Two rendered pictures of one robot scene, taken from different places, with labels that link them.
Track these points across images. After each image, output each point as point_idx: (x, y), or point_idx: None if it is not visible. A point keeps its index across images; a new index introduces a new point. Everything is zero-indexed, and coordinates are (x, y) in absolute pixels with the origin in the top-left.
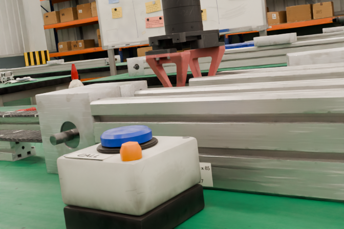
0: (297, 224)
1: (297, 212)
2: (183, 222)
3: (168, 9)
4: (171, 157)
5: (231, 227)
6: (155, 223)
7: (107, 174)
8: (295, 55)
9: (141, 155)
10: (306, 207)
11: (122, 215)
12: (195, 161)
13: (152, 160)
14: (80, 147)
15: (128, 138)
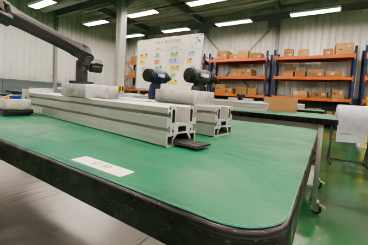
0: (36, 118)
1: (42, 117)
2: (20, 116)
3: (75, 73)
4: (18, 101)
5: (26, 117)
6: (9, 112)
7: (1, 101)
8: (118, 94)
9: (8, 98)
10: (46, 117)
11: (3, 110)
12: (28, 104)
13: (11, 100)
14: None
15: (11, 95)
